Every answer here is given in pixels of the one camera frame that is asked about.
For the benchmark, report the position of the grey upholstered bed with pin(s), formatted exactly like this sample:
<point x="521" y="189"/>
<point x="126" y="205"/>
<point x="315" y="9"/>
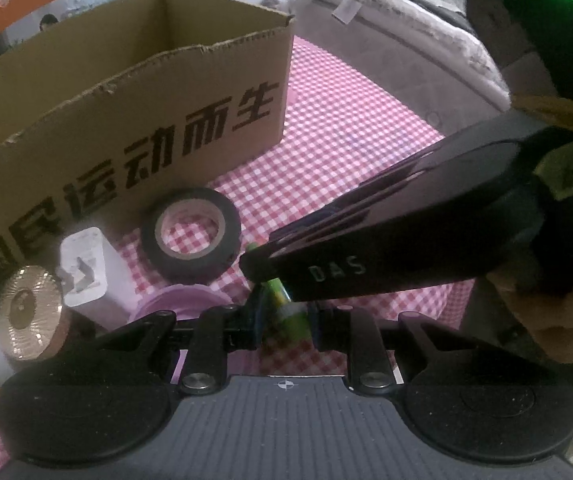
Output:
<point x="391" y="75"/>

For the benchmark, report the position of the green plastic tube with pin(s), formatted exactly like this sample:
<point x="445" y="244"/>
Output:
<point x="286" y="310"/>

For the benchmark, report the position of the pink round container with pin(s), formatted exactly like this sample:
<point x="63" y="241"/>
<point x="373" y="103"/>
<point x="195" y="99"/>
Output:
<point x="181" y="300"/>

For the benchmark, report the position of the black tape roll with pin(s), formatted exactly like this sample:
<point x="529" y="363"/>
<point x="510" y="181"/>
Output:
<point x="166" y="260"/>

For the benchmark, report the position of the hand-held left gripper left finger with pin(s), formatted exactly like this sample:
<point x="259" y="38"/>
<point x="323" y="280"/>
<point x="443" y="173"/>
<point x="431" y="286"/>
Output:
<point x="254" y="327"/>

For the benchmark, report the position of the person's right hand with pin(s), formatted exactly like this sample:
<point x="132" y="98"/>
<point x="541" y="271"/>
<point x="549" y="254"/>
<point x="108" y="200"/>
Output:
<point x="561" y="320"/>

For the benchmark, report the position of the printed cardboard box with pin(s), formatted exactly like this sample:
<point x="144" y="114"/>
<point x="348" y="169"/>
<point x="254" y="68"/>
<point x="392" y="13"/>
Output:
<point x="116" y="110"/>

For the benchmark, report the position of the white charger plug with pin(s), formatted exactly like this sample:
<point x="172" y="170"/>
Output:
<point x="111" y="280"/>

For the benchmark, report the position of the red checkered tablecloth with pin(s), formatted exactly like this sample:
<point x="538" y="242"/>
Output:
<point x="346" y="125"/>

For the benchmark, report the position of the gold ribbed round lid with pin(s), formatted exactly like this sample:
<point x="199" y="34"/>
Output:
<point x="26" y="310"/>

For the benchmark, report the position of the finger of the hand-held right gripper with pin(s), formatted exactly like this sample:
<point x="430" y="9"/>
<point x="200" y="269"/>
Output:
<point x="361" y="192"/>

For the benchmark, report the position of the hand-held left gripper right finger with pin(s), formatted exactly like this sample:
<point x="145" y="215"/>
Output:
<point x="317" y="332"/>

